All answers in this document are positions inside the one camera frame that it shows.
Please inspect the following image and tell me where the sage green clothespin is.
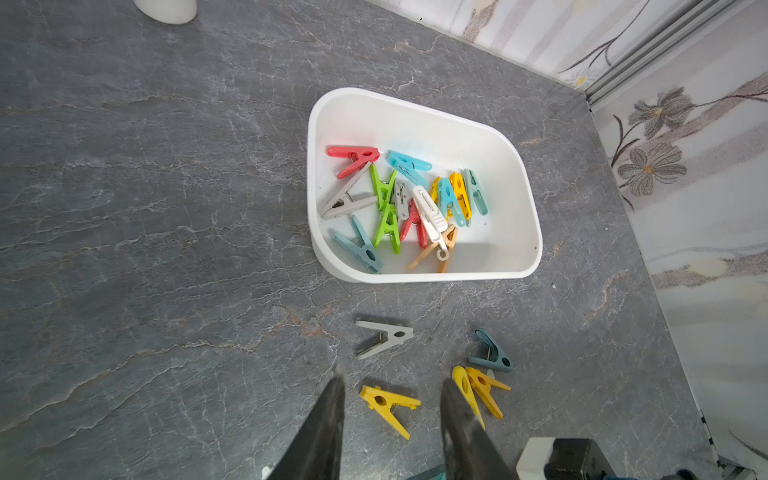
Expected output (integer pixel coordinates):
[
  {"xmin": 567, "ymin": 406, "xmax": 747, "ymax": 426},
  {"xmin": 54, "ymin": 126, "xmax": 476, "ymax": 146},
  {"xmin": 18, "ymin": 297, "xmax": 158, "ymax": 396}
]
[
  {"xmin": 328, "ymin": 214, "xmax": 384, "ymax": 275},
  {"xmin": 462, "ymin": 169, "xmax": 489, "ymax": 216}
]

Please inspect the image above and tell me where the grey clothespin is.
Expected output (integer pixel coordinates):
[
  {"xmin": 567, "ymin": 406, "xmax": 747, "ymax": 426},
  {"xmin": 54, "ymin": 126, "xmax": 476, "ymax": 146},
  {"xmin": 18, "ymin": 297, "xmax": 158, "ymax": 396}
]
[
  {"xmin": 393, "ymin": 180, "xmax": 410, "ymax": 221},
  {"xmin": 355, "ymin": 320, "xmax": 414, "ymax": 360},
  {"xmin": 321, "ymin": 165, "xmax": 378, "ymax": 220}
]

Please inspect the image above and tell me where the white plastic storage box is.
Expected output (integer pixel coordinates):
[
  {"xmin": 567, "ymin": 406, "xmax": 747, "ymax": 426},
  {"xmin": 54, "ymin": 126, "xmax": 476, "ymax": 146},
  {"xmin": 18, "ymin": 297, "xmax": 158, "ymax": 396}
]
[{"xmin": 307, "ymin": 88, "xmax": 543, "ymax": 284}]

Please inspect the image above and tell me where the lime green clothespin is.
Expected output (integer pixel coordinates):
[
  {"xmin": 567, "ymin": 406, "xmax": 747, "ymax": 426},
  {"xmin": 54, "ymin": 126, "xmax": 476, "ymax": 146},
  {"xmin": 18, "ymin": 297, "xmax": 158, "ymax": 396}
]
[
  {"xmin": 369, "ymin": 163, "xmax": 396, "ymax": 211},
  {"xmin": 373, "ymin": 204, "xmax": 401, "ymax": 255}
]

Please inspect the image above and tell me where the beige clothespin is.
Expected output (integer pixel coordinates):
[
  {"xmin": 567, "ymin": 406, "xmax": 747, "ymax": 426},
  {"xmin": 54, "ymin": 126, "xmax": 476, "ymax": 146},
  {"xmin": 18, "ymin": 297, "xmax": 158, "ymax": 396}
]
[{"xmin": 407, "ymin": 224, "xmax": 458, "ymax": 274}]

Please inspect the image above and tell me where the lime green clothespin bottom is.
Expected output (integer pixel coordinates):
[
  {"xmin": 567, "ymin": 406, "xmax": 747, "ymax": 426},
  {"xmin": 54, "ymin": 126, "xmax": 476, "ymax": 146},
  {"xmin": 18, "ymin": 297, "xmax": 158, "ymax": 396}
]
[{"xmin": 373, "ymin": 204, "xmax": 401, "ymax": 255}]

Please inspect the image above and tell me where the white clothespin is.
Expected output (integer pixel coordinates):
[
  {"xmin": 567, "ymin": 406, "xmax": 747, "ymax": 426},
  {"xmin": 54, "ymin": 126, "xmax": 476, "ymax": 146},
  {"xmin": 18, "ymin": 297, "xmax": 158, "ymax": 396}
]
[{"xmin": 412, "ymin": 186, "xmax": 448, "ymax": 243}]

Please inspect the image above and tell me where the dark teal clothespin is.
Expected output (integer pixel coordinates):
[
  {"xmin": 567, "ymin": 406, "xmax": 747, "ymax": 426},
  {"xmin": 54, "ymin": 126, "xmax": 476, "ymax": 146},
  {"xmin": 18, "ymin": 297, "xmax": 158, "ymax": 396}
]
[{"xmin": 467, "ymin": 328, "xmax": 513, "ymax": 373}]

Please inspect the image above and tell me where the yellow clothespin pair centre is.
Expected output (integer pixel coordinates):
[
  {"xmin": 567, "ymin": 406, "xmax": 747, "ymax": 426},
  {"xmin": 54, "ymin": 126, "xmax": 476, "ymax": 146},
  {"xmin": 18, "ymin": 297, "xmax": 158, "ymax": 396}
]
[{"xmin": 452, "ymin": 366, "xmax": 485, "ymax": 427}]

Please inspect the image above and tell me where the orange yellow clothespin centre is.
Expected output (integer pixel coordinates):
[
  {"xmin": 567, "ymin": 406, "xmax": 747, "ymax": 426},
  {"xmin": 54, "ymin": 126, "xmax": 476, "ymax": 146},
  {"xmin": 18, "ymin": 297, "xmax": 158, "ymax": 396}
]
[{"xmin": 466, "ymin": 367, "xmax": 511, "ymax": 419}]

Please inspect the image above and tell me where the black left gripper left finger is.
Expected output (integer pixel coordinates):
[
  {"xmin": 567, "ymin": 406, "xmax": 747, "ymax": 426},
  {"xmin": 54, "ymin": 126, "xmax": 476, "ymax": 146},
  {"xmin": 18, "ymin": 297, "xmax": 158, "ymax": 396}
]
[{"xmin": 269, "ymin": 374, "xmax": 345, "ymax": 480}]

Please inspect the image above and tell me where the red clothespin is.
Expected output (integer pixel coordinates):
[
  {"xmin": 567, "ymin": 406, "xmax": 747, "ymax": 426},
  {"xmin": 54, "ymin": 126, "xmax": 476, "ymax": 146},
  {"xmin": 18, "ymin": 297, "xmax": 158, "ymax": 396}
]
[
  {"xmin": 399, "ymin": 200, "xmax": 430, "ymax": 249},
  {"xmin": 326, "ymin": 145, "xmax": 381, "ymax": 180}
]

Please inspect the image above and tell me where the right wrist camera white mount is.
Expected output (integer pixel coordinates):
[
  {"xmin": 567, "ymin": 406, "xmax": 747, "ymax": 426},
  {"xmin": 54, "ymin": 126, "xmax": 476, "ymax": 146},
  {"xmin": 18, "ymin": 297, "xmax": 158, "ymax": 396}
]
[{"xmin": 515, "ymin": 436, "xmax": 619, "ymax": 480}]

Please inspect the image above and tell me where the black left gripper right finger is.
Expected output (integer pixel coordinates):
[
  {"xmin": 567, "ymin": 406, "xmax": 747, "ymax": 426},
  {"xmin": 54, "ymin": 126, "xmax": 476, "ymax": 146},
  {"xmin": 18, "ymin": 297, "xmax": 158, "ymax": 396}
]
[{"xmin": 440, "ymin": 379, "xmax": 516, "ymax": 479}]

